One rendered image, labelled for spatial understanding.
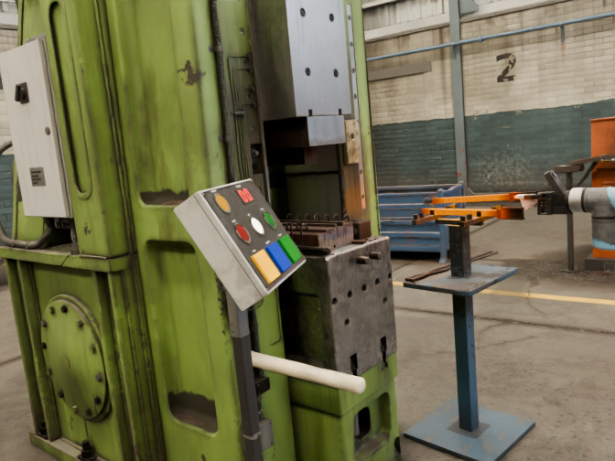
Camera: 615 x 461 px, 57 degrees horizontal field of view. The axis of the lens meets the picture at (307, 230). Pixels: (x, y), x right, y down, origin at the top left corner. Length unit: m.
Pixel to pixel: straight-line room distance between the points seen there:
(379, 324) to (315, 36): 1.02
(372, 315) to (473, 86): 7.98
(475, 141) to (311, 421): 8.08
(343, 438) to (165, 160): 1.12
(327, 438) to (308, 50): 1.31
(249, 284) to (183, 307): 0.78
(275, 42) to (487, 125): 8.02
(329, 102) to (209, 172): 0.49
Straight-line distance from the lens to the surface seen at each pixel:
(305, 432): 2.15
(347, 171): 2.22
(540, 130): 9.47
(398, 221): 5.75
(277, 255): 1.41
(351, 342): 1.96
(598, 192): 2.21
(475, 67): 9.81
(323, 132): 1.89
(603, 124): 5.19
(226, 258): 1.28
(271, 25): 1.87
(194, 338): 2.03
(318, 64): 1.91
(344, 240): 1.97
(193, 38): 1.75
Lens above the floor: 1.29
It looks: 9 degrees down
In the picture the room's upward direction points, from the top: 5 degrees counter-clockwise
